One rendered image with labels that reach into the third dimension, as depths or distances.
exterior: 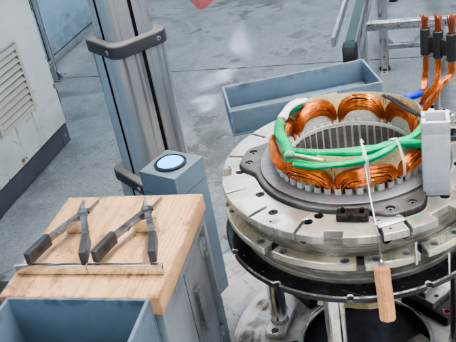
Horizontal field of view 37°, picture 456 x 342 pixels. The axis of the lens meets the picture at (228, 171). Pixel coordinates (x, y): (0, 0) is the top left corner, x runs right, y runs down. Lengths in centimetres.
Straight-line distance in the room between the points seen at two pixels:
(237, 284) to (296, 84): 36
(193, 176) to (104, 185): 218
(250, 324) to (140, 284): 35
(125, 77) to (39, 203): 211
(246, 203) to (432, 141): 22
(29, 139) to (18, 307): 260
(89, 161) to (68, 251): 261
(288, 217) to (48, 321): 29
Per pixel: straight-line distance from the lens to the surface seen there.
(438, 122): 73
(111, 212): 89
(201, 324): 91
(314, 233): 72
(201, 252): 90
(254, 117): 109
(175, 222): 83
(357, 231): 72
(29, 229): 304
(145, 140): 120
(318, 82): 120
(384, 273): 72
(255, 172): 83
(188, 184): 102
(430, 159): 75
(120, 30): 114
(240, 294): 115
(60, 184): 331
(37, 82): 346
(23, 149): 333
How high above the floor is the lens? 152
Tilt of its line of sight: 30 degrees down
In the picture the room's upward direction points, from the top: 11 degrees counter-clockwise
